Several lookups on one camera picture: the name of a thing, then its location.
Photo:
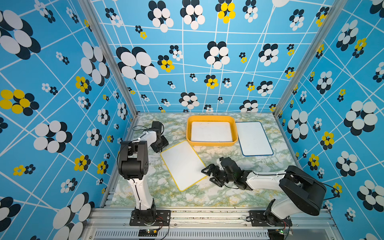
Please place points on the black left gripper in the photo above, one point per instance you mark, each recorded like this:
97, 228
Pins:
165, 143

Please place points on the yellow plastic storage box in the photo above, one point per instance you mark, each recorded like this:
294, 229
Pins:
212, 118

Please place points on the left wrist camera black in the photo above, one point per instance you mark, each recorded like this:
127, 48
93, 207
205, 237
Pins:
158, 127

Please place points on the blue-framed whiteboard far right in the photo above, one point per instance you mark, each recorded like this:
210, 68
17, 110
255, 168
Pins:
253, 139

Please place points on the left green circuit board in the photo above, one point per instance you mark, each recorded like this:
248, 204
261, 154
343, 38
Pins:
147, 234

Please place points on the yellow-framed whiteboard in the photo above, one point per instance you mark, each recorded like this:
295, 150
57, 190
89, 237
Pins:
211, 132
184, 165

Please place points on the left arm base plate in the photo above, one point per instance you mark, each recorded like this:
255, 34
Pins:
150, 218

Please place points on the green circuit board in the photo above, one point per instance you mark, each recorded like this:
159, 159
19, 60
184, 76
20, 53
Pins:
276, 234
147, 234

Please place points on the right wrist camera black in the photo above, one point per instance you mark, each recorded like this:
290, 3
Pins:
228, 165

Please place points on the aluminium front rail frame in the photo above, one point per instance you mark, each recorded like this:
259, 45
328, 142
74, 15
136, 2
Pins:
208, 224

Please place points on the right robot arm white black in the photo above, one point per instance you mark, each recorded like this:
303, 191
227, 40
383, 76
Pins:
303, 193

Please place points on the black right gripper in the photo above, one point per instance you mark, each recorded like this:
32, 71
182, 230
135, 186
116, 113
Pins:
211, 167

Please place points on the right green circuit board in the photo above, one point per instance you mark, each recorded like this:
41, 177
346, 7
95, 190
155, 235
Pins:
276, 234

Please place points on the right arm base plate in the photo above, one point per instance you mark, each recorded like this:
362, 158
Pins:
260, 219

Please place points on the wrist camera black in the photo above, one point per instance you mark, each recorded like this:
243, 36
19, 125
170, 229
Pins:
228, 165
158, 127

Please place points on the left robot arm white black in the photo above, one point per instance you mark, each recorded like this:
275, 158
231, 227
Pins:
133, 165

